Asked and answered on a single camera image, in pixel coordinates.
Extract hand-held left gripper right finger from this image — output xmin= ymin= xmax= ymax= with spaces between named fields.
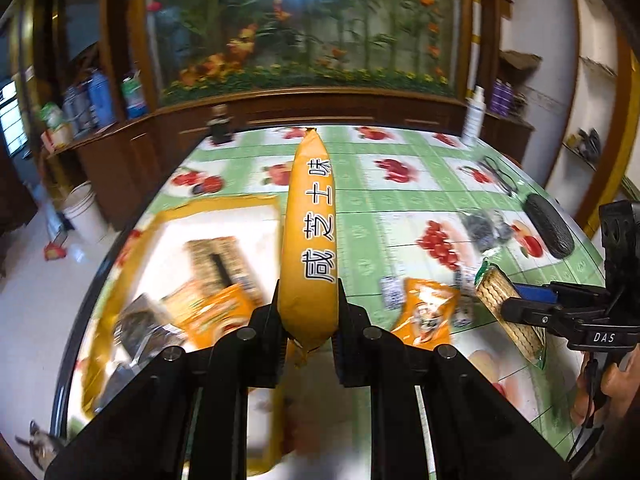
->
xmin=333 ymin=280 xmax=572 ymax=480

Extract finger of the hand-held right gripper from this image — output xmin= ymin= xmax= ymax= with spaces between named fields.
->
xmin=501 ymin=296 xmax=572 ymax=334
xmin=514 ymin=282 xmax=563 ymax=306

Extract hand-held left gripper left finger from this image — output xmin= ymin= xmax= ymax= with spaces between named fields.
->
xmin=45 ymin=280 xmax=289 ymax=480

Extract small cracker packet green edge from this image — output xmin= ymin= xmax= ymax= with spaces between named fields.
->
xmin=471 ymin=259 xmax=547 ymax=367

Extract small blue white candy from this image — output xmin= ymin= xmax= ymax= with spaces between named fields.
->
xmin=451 ymin=266 xmax=477 ymax=292
xmin=379 ymin=274 xmax=402 ymax=309

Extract dark seaweed packet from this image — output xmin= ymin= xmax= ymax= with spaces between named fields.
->
xmin=459 ymin=209 xmax=517 ymax=254

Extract small orange packet with figure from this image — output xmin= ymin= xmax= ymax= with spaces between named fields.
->
xmin=389 ymin=276 xmax=462 ymax=349

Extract clear cracker packet dark stripe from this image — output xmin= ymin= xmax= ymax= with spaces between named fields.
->
xmin=184 ymin=236 xmax=267 ymax=307

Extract large orange cracker packet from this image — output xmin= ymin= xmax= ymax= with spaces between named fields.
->
xmin=276 ymin=127 xmax=347 ymax=357

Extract silver dark snack packet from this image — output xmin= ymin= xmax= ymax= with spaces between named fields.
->
xmin=111 ymin=294 xmax=187 ymax=362

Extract yellow-taped white cardboard tray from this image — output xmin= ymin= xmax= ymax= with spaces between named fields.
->
xmin=79 ymin=194 xmax=287 ymax=477

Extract person's right hand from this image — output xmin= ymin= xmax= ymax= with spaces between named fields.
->
xmin=572 ymin=351 xmax=640 ymax=429

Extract dark patterned glasses case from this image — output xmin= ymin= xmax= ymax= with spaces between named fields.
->
xmin=519 ymin=191 xmax=577 ymax=259

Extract eyeglasses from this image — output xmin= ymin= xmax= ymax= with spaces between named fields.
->
xmin=479 ymin=156 xmax=522 ymax=197

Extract green checkered fruit tablecloth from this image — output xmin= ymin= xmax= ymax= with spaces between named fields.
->
xmin=67 ymin=124 xmax=609 ymax=480

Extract dark shoes on shelf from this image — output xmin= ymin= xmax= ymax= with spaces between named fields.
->
xmin=574 ymin=129 xmax=604 ymax=162

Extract white spray bottle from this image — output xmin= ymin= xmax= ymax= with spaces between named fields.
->
xmin=459 ymin=85 xmax=488 ymax=148

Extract purple bottles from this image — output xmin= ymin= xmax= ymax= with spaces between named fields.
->
xmin=489 ymin=79 xmax=517 ymax=114

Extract brown wooden cabinet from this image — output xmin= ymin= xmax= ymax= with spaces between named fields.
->
xmin=45 ymin=86 xmax=537 ymax=232

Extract small dark jar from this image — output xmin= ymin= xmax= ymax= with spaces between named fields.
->
xmin=209 ymin=104 xmax=234 ymax=144

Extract white plastic bucket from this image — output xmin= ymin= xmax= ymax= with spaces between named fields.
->
xmin=61 ymin=181 xmax=109 ymax=244

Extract blue thermos flask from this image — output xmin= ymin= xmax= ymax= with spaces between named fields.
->
xmin=89 ymin=70 xmax=117 ymax=128

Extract grey thermos flask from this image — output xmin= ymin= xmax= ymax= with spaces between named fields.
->
xmin=64 ymin=82 xmax=92 ymax=133

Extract green and white bag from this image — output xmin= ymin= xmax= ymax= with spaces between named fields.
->
xmin=41 ymin=101 xmax=69 ymax=129

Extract artificial flower display case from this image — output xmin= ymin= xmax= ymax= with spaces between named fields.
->
xmin=149 ymin=0 xmax=469 ymax=107

